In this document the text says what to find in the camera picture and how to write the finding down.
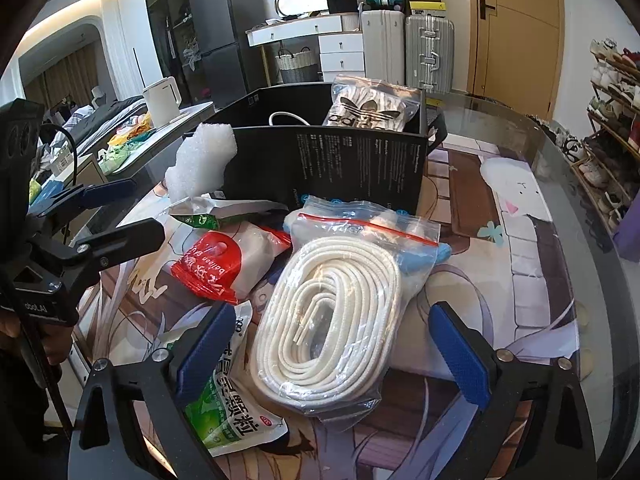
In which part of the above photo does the wooden door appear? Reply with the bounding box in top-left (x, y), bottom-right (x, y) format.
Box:
top-left (468, 0), bottom-right (564, 119)

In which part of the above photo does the white foam wrap piece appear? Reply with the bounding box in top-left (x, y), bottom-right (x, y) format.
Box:
top-left (165, 122), bottom-right (238, 203)

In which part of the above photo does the anime printed desk mat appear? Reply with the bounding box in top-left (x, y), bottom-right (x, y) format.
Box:
top-left (77, 135), bottom-right (579, 479)

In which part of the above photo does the adidas bag with white laces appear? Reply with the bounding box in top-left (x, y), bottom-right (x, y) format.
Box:
top-left (323, 75), bottom-right (421, 132)

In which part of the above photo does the green white torn packet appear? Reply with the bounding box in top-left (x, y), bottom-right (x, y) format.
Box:
top-left (168, 195), bottom-right (288, 231)

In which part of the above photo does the woven laundry basket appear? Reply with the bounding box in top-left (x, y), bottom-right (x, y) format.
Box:
top-left (276, 47), bottom-right (320, 84)

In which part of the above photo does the white electric kettle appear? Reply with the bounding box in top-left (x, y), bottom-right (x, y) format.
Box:
top-left (142, 76), bottom-right (182, 128)

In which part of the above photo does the person's left hand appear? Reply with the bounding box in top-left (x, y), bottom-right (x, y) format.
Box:
top-left (0, 311), bottom-right (73, 365)

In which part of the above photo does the bag of white rope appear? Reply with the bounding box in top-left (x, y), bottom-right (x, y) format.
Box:
top-left (250, 236), bottom-right (402, 413)

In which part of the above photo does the black refrigerator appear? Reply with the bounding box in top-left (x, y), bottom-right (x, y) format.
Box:
top-left (190, 0), bottom-right (267, 108)

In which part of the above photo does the red white plastic bag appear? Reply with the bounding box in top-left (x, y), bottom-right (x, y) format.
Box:
top-left (170, 221), bottom-right (291, 304)

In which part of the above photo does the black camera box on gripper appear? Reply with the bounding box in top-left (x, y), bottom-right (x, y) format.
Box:
top-left (0, 99), bottom-right (44, 262)

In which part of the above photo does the white power cable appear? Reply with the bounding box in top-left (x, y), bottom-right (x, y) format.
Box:
top-left (268, 110), bottom-right (314, 128)

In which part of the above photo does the white suitcase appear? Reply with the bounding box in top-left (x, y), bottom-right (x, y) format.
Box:
top-left (361, 10), bottom-right (406, 86)

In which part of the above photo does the black glass cabinet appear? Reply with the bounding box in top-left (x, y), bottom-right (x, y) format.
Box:
top-left (145, 0), bottom-right (214, 106)

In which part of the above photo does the white desk with drawers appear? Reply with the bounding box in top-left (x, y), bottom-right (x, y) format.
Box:
top-left (246, 13), bottom-right (366, 81)

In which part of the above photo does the grey side table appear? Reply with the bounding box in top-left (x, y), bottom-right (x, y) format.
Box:
top-left (107, 101), bottom-right (215, 180)

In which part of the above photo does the black storage box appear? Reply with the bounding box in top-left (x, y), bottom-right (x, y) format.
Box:
top-left (209, 82), bottom-right (448, 214)

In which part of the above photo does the silver suitcase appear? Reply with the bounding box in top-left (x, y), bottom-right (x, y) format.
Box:
top-left (405, 14), bottom-right (454, 93)

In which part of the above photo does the green white granule packet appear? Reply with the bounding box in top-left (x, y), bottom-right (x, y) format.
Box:
top-left (186, 301), bottom-right (288, 457)

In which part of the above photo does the shoe rack with shoes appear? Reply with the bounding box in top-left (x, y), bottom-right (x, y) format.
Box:
top-left (542, 38), bottom-right (639, 234)

